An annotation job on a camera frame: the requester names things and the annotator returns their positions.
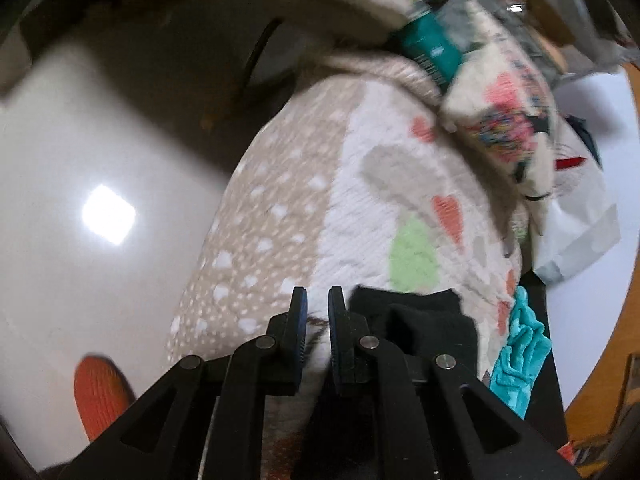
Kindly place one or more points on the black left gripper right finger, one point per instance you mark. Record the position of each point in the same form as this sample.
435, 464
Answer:
408, 417

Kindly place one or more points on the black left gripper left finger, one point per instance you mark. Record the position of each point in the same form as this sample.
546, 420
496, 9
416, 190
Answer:
204, 419

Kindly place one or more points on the black pants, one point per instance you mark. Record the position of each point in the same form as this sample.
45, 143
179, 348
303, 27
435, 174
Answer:
419, 325

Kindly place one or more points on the orange slipper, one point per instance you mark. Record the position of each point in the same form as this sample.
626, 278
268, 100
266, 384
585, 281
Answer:
101, 394

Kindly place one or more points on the teal fuzzy cloth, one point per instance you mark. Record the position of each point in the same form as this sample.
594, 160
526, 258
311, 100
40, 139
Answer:
521, 359

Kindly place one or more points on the heart pattern quilt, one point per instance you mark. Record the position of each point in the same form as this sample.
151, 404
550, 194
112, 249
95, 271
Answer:
351, 183

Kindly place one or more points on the floral bird cushion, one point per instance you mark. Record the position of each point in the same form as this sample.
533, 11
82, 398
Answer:
502, 104

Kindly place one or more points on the teal box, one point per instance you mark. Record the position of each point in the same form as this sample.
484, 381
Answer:
425, 41

